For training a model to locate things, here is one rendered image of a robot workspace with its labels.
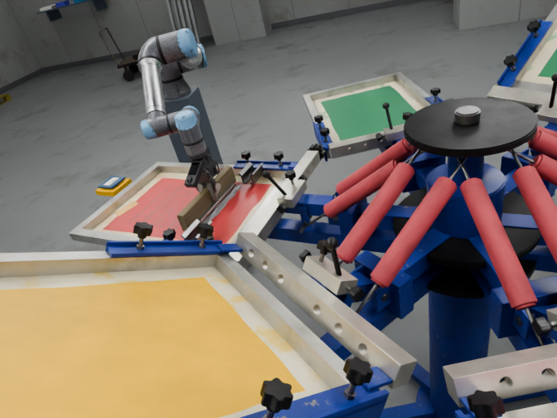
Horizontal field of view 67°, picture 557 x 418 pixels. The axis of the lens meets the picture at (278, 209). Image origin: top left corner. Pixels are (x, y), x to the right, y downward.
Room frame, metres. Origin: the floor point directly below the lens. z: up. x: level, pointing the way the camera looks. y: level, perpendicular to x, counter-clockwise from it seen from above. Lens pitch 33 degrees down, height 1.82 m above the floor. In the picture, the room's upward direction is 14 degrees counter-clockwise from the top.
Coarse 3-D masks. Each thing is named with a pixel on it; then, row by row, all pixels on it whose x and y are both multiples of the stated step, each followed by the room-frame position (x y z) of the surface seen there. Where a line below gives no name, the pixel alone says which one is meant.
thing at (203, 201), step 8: (224, 168) 1.57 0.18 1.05; (232, 168) 1.58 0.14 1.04; (216, 176) 1.52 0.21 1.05; (224, 176) 1.52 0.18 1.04; (232, 176) 1.57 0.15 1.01; (224, 184) 1.51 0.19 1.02; (200, 192) 1.42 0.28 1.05; (208, 192) 1.42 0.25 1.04; (192, 200) 1.38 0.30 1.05; (200, 200) 1.38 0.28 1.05; (208, 200) 1.41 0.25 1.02; (184, 208) 1.33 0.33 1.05; (192, 208) 1.33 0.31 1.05; (200, 208) 1.36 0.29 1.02; (208, 208) 1.40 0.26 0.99; (184, 216) 1.29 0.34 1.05; (192, 216) 1.32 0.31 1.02; (200, 216) 1.35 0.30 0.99; (184, 224) 1.29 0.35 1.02
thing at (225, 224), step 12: (144, 204) 1.63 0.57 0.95; (120, 216) 1.58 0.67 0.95; (132, 216) 1.55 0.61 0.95; (216, 216) 1.38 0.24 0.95; (228, 216) 1.36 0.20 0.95; (240, 216) 1.34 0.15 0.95; (108, 228) 1.51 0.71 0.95; (120, 228) 1.48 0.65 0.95; (132, 228) 1.46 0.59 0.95; (156, 228) 1.41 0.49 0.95; (180, 228) 1.37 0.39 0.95; (216, 228) 1.30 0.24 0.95; (228, 228) 1.28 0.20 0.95; (180, 240) 1.29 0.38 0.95; (216, 240) 1.23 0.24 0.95; (228, 240) 1.21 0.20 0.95
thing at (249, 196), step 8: (160, 184) 1.79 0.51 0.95; (168, 184) 1.76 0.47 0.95; (176, 184) 1.74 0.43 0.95; (240, 184) 1.59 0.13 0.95; (248, 184) 1.57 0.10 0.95; (256, 184) 1.55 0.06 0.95; (264, 184) 1.54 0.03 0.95; (152, 192) 1.72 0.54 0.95; (160, 192) 1.70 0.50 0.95; (240, 192) 1.52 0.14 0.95; (248, 192) 1.50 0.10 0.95; (256, 192) 1.49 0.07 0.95; (264, 192) 1.47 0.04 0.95; (144, 200) 1.67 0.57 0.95; (152, 200) 1.65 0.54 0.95; (232, 200) 1.48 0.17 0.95; (240, 200) 1.46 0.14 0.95; (248, 200) 1.44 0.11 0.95; (256, 200) 1.43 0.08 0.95; (224, 208) 1.43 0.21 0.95; (232, 208) 1.41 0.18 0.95; (240, 208) 1.40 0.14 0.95; (248, 208) 1.38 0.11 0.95
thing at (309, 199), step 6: (300, 198) 1.22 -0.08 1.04; (306, 198) 1.21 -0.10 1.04; (312, 198) 1.20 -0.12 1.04; (318, 198) 1.19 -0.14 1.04; (324, 198) 1.18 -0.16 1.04; (330, 198) 1.17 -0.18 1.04; (300, 204) 1.19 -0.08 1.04; (306, 204) 1.18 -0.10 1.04; (312, 204) 1.17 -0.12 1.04; (318, 204) 1.16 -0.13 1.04; (324, 204) 1.15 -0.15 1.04; (288, 210) 1.22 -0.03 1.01; (294, 210) 1.21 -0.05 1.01; (312, 210) 1.17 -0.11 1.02; (318, 210) 1.16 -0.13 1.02
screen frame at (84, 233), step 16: (144, 176) 1.84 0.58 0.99; (272, 176) 1.58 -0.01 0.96; (128, 192) 1.73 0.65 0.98; (272, 192) 1.39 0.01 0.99; (112, 208) 1.64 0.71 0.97; (80, 224) 1.53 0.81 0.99; (96, 224) 1.55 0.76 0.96; (80, 240) 1.46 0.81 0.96; (96, 240) 1.40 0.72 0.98; (112, 240) 1.35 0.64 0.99; (128, 240) 1.32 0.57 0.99; (144, 240) 1.29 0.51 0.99
